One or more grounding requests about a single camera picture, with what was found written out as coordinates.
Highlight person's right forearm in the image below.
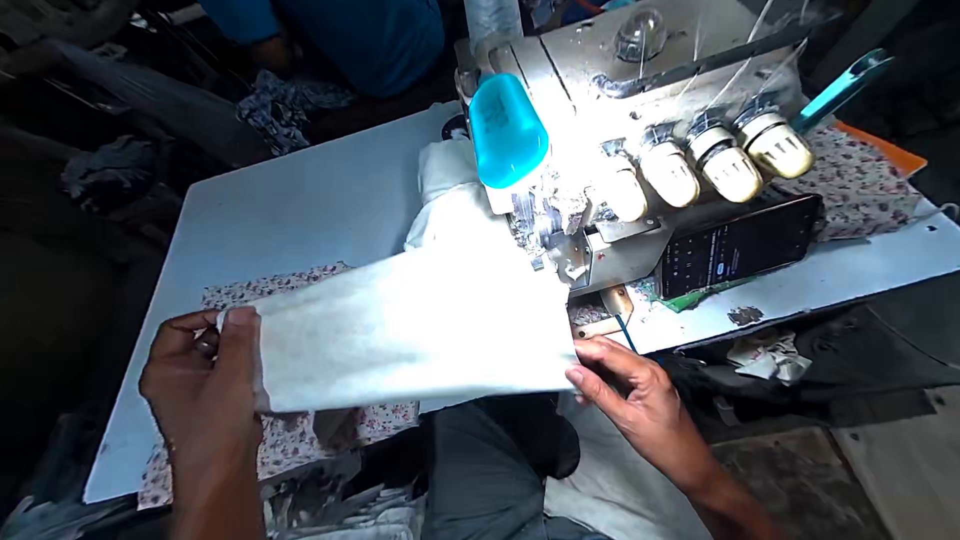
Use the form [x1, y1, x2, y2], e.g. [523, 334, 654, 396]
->
[678, 453, 785, 540]

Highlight person's right hand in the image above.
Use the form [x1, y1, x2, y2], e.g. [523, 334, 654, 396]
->
[565, 335, 712, 490]

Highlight crumpled patterned dark cloth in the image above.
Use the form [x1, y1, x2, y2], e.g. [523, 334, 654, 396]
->
[236, 70, 357, 157]

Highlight person's left hand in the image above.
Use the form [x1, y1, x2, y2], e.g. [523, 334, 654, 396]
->
[138, 306, 263, 456]

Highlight green plastic packet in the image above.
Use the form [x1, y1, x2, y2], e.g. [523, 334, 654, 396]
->
[651, 276, 757, 314]

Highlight overlock sewing machine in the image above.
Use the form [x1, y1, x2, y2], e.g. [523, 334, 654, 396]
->
[454, 0, 830, 298]

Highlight black smartphone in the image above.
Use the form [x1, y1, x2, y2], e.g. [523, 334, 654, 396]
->
[657, 193, 825, 302]

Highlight teal plastic handle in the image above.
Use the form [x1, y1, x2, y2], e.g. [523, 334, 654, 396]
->
[791, 48, 895, 136]

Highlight crumpled grey cloth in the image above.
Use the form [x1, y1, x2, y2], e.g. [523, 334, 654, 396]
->
[61, 135, 159, 215]

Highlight large white hanging fabric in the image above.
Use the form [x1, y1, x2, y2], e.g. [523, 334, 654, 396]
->
[543, 393, 714, 540]

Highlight person's left forearm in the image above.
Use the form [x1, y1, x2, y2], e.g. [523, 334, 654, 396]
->
[171, 435, 265, 540]

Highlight white sewing table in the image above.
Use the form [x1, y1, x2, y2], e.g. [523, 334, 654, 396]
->
[84, 101, 960, 505]

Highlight folded floral fabric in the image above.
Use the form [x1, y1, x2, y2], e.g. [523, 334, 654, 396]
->
[765, 120, 924, 243]

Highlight pile of pale fabric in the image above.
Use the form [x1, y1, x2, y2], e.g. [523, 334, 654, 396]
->
[262, 468, 427, 540]

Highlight orange flat object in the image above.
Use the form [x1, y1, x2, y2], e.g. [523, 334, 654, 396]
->
[834, 120, 929, 178]

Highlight white cloth piece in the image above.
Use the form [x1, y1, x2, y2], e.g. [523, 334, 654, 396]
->
[217, 240, 580, 415]

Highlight crumpled white cloth scrap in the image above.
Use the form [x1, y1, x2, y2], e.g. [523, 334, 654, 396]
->
[726, 330, 814, 386]

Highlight floral fabric with scalloped edge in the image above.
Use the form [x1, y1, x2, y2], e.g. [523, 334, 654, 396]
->
[137, 261, 420, 512]

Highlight person's legs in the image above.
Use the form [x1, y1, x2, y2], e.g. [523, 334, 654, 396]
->
[423, 401, 612, 540]

